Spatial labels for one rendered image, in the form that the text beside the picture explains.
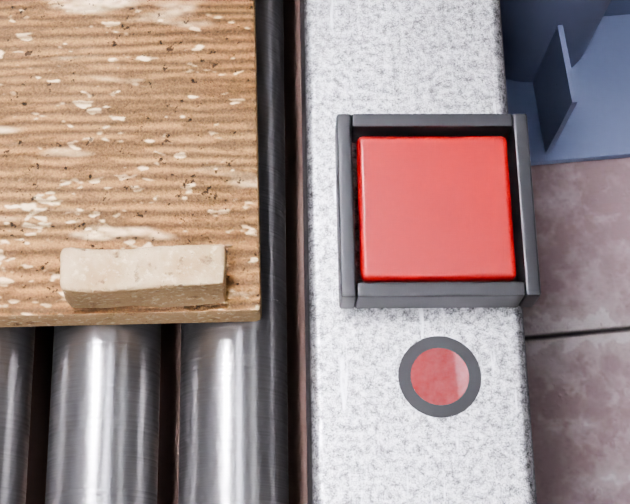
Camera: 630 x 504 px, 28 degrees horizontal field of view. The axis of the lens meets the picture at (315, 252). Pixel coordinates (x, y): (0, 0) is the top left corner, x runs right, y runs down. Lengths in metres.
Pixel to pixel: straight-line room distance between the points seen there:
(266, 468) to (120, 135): 0.14
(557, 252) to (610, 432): 0.22
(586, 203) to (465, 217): 1.04
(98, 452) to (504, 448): 0.15
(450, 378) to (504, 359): 0.02
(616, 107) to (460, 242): 1.10
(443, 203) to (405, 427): 0.09
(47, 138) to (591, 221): 1.09
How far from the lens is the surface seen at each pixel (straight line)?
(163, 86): 0.50
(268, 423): 0.48
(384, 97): 0.52
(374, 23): 0.54
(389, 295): 0.47
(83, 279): 0.44
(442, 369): 0.48
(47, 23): 0.52
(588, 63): 1.59
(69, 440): 0.48
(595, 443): 1.45
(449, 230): 0.49
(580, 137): 1.55
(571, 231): 1.51
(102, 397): 0.48
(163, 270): 0.44
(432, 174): 0.49
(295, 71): 0.57
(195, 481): 0.47
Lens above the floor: 1.38
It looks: 71 degrees down
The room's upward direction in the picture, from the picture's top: 6 degrees clockwise
